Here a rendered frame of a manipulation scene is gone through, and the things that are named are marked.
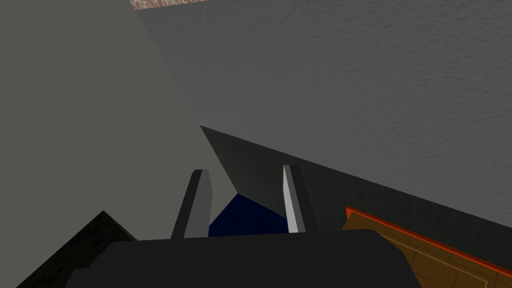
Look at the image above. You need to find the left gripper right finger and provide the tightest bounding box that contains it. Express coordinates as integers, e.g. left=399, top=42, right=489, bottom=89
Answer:
left=282, top=164, right=320, bottom=234

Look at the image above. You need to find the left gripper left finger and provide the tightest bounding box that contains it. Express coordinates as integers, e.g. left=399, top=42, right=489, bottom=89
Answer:
left=170, top=168, right=213, bottom=241

